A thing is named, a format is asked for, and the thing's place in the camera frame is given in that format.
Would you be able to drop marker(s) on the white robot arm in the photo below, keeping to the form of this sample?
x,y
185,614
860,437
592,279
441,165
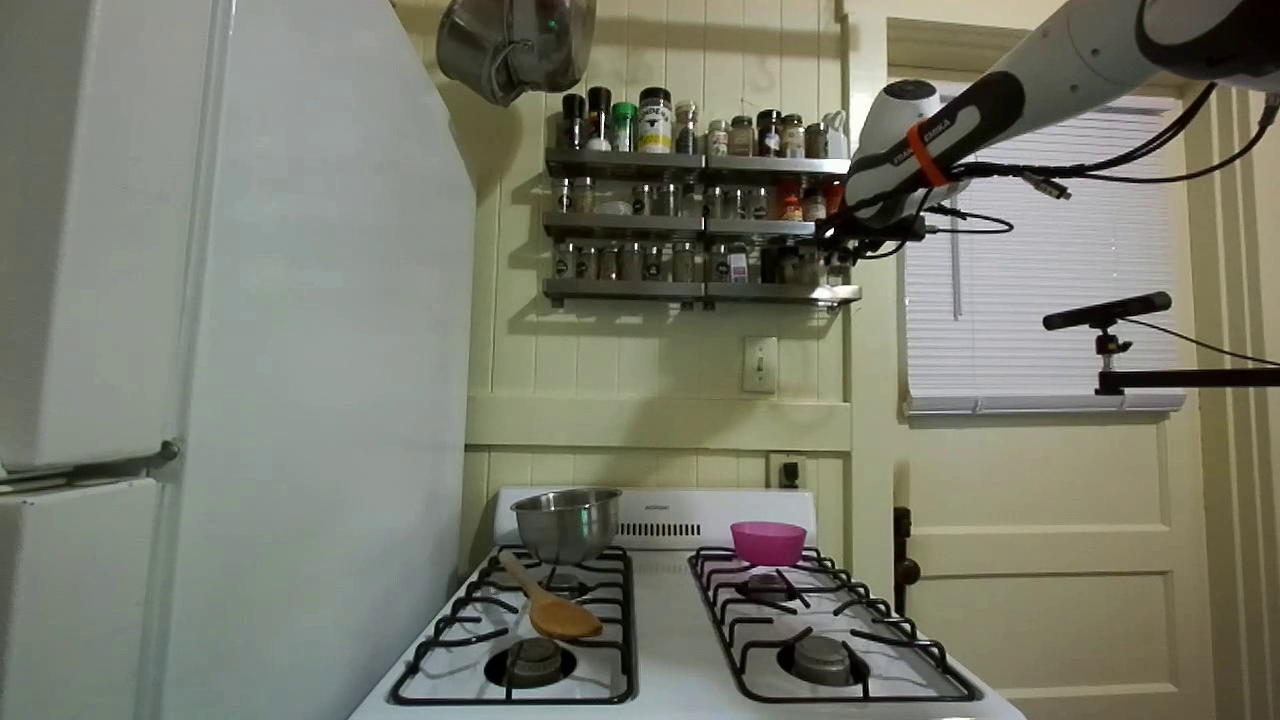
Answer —
x,y
1081,57

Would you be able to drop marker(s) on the glass spice jar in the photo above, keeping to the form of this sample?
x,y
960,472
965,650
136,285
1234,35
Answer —
x,y
833,265

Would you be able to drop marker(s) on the right stove grate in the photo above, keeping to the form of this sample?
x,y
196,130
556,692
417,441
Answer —
x,y
808,632

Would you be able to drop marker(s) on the white window blind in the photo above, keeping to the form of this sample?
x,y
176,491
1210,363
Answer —
x,y
975,306

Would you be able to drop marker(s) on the white light switch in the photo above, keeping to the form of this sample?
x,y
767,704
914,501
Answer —
x,y
757,371

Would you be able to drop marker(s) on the pink plastic bowl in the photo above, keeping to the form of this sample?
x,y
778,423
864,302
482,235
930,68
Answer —
x,y
768,542

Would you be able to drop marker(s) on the left stove grate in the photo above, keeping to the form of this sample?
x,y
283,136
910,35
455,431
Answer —
x,y
486,650

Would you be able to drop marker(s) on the green lid spice bottle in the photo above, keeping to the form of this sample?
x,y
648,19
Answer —
x,y
623,126

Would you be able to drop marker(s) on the wall power outlet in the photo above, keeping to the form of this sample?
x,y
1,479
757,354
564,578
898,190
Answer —
x,y
789,472

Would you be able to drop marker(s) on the stove grate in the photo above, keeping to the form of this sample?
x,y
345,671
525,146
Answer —
x,y
808,632
486,650

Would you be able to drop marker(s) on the white gas stove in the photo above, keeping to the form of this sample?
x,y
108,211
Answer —
x,y
682,671

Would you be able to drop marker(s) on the yellow label spice jar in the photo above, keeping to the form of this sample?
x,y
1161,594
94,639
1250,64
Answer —
x,y
652,130

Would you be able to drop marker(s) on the grey wall spice rack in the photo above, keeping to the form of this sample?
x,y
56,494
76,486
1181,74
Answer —
x,y
689,231

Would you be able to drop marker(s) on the cream panel door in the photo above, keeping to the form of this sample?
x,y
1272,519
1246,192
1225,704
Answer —
x,y
1065,559

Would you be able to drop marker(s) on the steel saucepan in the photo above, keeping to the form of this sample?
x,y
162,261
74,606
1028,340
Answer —
x,y
564,525

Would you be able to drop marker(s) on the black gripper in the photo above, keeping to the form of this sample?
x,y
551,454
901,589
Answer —
x,y
853,238

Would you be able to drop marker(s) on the wooden spoon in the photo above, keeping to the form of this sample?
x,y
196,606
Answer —
x,y
551,614

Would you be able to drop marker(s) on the white refrigerator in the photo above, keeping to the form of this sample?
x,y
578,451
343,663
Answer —
x,y
232,354

